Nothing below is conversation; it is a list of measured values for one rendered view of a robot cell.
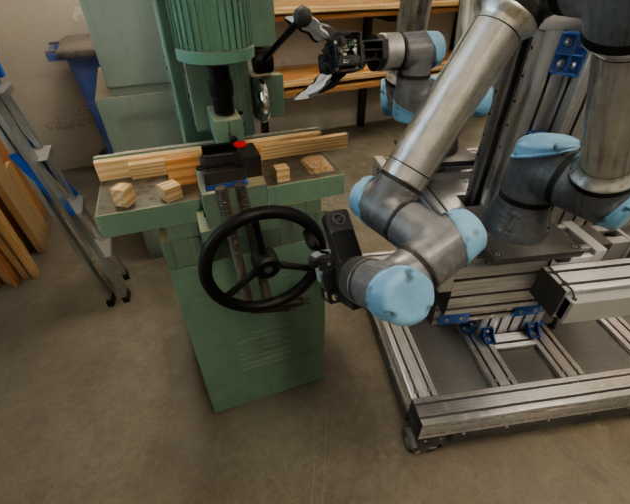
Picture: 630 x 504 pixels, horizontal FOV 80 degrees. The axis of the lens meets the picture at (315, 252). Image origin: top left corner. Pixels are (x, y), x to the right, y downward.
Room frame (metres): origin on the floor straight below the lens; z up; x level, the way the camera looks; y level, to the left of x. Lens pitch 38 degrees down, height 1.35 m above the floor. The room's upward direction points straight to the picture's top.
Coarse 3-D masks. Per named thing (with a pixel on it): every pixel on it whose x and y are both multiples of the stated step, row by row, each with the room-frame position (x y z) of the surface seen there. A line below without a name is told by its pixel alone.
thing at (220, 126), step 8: (208, 112) 1.00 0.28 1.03; (216, 120) 0.91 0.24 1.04; (224, 120) 0.91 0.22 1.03; (232, 120) 0.92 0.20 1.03; (240, 120) 0.92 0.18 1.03; (216, 128) 0.90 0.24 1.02; (224, 128) 0.91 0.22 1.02; (232, 128) 0.92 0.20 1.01; (240, 128) 0.92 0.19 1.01; (216, 136) 0.90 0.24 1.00; (224, 136) 0.91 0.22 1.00; (240, 136) 0.92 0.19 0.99
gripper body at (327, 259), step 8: (320, 256) 0.53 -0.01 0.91; (328, 256) 0.52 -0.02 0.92; (352, 256) 0.47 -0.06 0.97; (320, 264) 0.50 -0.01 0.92; (328, 264) 0.50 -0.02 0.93; (328, 272) 0.49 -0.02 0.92; (336, 272) 0.45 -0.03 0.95; (328, 280) 0.48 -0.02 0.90; (336, 280) 0.44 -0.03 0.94; (320, 288) 0.51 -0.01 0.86; (328, 288) 0.48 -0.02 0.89; (336, 288) 0.48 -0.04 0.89; (328, 296) 0.47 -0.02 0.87; (344, 296) 0.45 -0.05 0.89; (344, 304) 0.45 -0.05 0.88; (352, 304) 0.42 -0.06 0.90
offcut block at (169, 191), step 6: (168, 180) 0.79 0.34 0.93; (174, 180) 0.79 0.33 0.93; (162, 186) 0.76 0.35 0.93; (168, 186) 0.76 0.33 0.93; (174, 186) 0.77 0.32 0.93; (180, 186) 0.78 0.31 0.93; (162, 192) 0.76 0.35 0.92; (168, 192) 0.75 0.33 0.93; (174, 192) 0.76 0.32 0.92; (180, 192) 0.77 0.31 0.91; (162, 198) 0.76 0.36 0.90; (168, 198) 0.75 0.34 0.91; (174, 198) 0.76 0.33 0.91
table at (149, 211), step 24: (264, 168) 0.93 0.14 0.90; (336, 168) 0.93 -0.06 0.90; (144, 192) 0.80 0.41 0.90; (192, 192) 0.80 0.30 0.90; (288, 192) 0.84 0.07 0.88; (312, 192) 0.87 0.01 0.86; (336, 192) 0.89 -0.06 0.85; (96, 216) 0.69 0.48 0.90; (120, 216) 0.71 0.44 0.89; (144, 216) 0.72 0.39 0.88; (168, 216) 0.74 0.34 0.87; (192, 216) 0.76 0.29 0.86
